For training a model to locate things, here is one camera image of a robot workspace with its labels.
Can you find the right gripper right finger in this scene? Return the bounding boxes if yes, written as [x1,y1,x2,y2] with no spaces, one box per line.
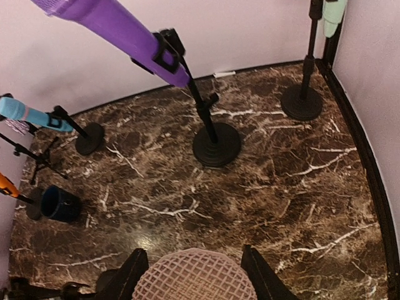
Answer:
[241,244,299,300]

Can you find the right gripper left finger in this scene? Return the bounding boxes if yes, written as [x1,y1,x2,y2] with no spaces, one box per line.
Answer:
[94,248,149,300]

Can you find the pale pink microphone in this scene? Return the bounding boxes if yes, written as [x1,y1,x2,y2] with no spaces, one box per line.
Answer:
[132,248,257,300]

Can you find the black round-base stand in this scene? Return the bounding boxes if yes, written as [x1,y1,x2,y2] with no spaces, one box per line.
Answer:
[15,187,44,221]
[281,0,323,121]
[137,25,241,168]
[52,106,105,156]

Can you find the purple microphone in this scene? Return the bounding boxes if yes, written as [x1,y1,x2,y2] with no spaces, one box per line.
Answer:
[33,0,189,88]

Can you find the black round-base stand, orange mic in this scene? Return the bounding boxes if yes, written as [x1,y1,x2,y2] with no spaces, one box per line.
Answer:
[15,187,44,221]

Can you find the orange microphone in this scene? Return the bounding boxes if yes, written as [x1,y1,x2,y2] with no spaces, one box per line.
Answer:
[0,173,20,198]

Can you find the black round-base stand, teal mic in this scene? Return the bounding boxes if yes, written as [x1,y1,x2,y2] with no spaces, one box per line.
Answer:
[52,106,105,156]

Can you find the black round-base stand, mint mic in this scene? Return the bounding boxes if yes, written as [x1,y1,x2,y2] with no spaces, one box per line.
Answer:
[281,0,323,121]

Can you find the silver glitter microphone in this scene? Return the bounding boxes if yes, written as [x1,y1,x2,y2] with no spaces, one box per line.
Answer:
[5,119,29,136]

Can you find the teal blue microphone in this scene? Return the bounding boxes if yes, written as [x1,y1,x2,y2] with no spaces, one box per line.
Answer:
[1,97,74,133]

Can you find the mint green microphone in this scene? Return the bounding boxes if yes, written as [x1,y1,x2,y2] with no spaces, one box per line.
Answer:
[322,0,348,38]

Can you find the dark blue mug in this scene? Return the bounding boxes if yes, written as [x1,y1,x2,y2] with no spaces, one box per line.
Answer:
[39,185,82,223]

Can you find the black tripod shock-mount stand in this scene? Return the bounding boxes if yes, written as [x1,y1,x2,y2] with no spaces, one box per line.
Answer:
[0,92,69,185]

